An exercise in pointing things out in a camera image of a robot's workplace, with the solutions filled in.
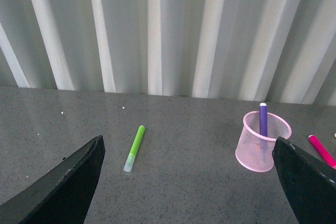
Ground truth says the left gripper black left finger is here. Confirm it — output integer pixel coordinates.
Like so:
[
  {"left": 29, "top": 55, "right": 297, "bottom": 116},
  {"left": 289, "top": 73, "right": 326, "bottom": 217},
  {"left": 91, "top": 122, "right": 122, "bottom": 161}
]
[{"left": 1, "top": 136, "right": 105, "bottom": 223}]

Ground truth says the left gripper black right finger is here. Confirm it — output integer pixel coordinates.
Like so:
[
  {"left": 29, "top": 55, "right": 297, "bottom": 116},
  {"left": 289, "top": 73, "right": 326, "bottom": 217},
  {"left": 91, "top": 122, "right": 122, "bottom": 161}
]
[{"left": 272, "top": 137, "right": 335, "bottom": 223}]

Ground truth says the purple highlighter pen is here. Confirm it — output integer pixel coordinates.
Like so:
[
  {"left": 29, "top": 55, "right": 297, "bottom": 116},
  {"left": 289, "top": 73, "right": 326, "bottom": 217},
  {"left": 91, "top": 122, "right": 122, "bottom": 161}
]
[{"left": 259, "top": 102, "right": 268, "bottom": 162}]

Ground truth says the pink highlighter pen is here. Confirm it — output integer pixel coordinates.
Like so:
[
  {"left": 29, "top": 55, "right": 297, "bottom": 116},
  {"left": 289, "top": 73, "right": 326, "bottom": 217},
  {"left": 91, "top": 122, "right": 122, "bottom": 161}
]
[{"left": 308, "top": 135, "right": 336, "bottom": 169}]

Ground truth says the green highlighter pen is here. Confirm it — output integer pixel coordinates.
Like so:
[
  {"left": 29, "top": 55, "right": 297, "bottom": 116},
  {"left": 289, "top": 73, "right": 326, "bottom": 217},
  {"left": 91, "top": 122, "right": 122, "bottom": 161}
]
[{"left": 123, "top": 125, "right": 145, "bottom": 173}]

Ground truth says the white pleated curtain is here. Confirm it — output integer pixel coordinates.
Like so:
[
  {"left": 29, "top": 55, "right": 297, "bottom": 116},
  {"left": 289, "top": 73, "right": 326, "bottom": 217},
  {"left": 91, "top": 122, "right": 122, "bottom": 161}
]
[{"left": 1, "top": 0, "right": 335, "bottom": 105}]

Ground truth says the pink mesh pen cup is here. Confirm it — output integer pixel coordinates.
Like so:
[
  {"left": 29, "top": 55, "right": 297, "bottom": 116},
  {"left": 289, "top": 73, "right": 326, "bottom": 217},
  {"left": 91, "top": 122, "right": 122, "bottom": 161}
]
[{"left": 235, "top": 111, "right": 292, "bottom": 172}]

